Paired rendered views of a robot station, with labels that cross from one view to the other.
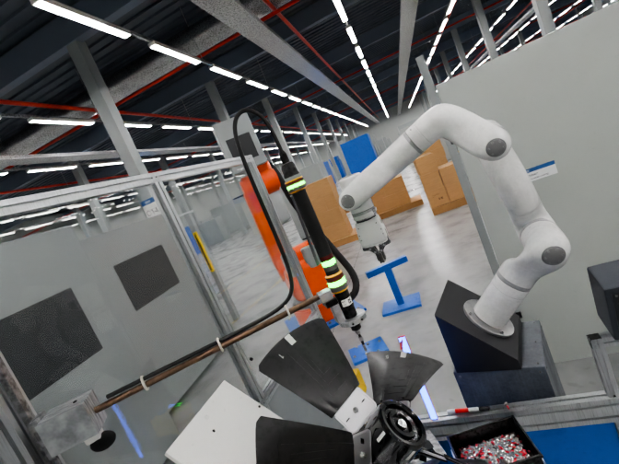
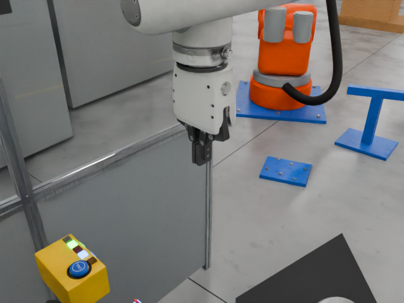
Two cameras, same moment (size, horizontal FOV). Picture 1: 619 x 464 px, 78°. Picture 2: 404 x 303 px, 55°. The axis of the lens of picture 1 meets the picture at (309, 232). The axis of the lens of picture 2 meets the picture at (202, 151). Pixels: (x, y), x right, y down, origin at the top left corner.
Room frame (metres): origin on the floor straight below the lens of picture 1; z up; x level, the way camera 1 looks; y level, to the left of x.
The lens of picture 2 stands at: (0.82, -0.41, 1.77)
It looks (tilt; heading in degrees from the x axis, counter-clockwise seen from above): 31 degrees down; 22
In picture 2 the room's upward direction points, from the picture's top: straight up
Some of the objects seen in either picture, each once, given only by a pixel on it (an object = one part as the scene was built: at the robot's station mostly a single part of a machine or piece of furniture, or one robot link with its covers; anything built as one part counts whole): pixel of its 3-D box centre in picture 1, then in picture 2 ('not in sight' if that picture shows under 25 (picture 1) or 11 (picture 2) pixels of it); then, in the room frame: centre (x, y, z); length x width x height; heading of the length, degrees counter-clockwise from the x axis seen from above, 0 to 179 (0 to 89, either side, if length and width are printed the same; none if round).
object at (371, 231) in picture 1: (370, 229); (201, 91); (1.34, -0.21, 1.54); 0.10 x 0.07 x 0.11; 68
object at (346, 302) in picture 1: (321, 243); not in sight; (0.88, -0.01, 1.65); 0.04 x 0.04 x 0.46
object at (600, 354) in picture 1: (603, 365); not in sight; (1.01, -0.64, 0.96); 0.03 x 0.03 x 0.20; 68
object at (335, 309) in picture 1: (342, 304); not in sight; (0.87, 0.00, 1.49); 0.09 x 0.07 x 0.10; 103
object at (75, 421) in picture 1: (70, 423); not in sight; (0.74, 0.60, 1.53); 0.10 x 0.07 x 0.08; 103
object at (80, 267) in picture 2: not in sight; (79, 269); (1.30, 0.08, 1.08); 0.04 x 0.04 x 0.02
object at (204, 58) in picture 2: (364, 214); (202, 50); (1.34, -0.21, 1.60); 0.09 x 0.08 x 0.03; 68
